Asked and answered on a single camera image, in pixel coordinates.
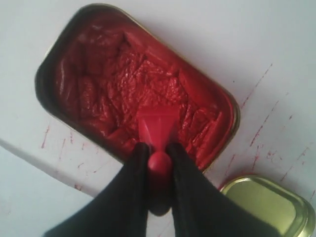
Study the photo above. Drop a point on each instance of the red stamp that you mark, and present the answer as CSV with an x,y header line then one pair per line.
x,y
158,127

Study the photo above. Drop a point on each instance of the white paper sheet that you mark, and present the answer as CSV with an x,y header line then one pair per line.
x,y
32,202

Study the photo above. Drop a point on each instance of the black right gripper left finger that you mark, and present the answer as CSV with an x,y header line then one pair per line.
x,y
120,210

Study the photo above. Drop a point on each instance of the red ink pad tin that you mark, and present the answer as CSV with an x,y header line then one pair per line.
x,y
104,67

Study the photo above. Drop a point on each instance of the gold tin lid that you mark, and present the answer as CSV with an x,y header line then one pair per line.
x,y
273,204

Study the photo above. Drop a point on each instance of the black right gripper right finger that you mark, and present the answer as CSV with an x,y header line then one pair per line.
x,y
199,209

